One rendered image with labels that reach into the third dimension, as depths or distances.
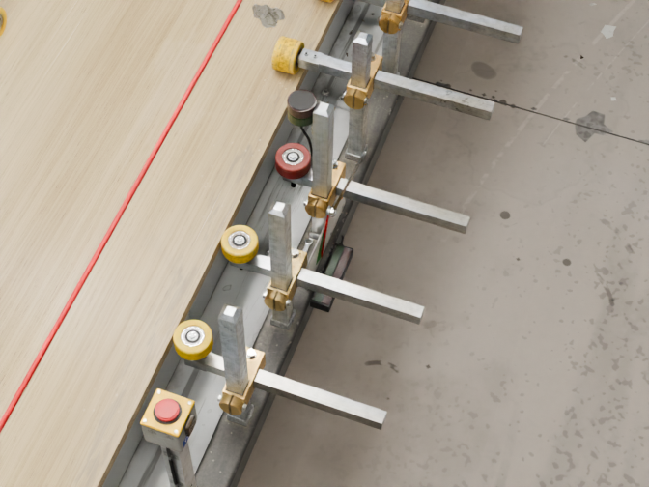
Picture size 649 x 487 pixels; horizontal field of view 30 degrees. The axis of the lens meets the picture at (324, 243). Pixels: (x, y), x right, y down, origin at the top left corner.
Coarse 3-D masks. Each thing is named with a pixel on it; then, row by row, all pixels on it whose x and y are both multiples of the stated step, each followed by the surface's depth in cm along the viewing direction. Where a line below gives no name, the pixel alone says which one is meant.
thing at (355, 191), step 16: (304, 176) 274; (336, 192) 274; (352, 192) 272; (368, 192) 272; (384, 192) 272; (384, 208) 272; (400, 208) 270; (416, 208) 270; (432, 208) 270; (448, 224) 269; (464, 224) 267
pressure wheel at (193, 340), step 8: (192, 320) 248; (176, 328) 247; (184, 328) 247; (192, 328) 247; (200, 328) 247; (208, 328) 247; (176, 336) 245; (184, 336) 246; (192, 336) 245; (200, 336) 246; (208, 336) 246; (176, 344) 244; (184, 344) 244; (192, 344) 245; (200, 344) 244; (208, 344) 245; (184, 352) 244; (192, 352) 244; (200, 352) 244; (208, 352) 246
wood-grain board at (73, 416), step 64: (0, 0) 298; (64, 0) 298; (128, 0) 298; (192, 0) 298; (256, 0) 299; (320, 0) 299; (0, 64) 286; (64, 64) 286; (128, 64) 287; (192, 64) 287; (256, 64) 287; (0, 128) 276; (64, 128) 276; (128, 128) 276; (192, 128) 276; (256, 128) 276; (0, 192) 266; (64, 192) 266; (192, 192) 266; (0, 256) 256; (64, 256) 257; (128, 256) 257; (192, 256) 257; (0, 320) 248; (64, 320) 248; (128, 320) 248; (0, 384) 240; (64, 384) 240; (128, 384) 240; (0, 448) 232; (64, 448) 232
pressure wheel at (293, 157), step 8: (288, 144) 273; (296, 144) 273; (280, 152) 272; (288, 152) 272; (296, 152) 272; (304, 152) 272; (280, 160) 270; (288, 160) 271; (296, 160) 271; (304, 160) 271; (280, 168) 270; (288, 168) 269; (296, 168) 269; (304, 168) 270; (288, 176) 271; (296, 176) 271
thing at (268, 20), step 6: (258, 6) 296; (264, 6) 295; (258, 12) 296; (264, 12) 296; (270, 12) 295; (276, 12) 295; (282, 12) 296; (264, 18) 294; (270, 18) 293; (276, 18) 295; (282, 18) 295; (264, 24) 294; (270, 24) 293; (276, 24) 294
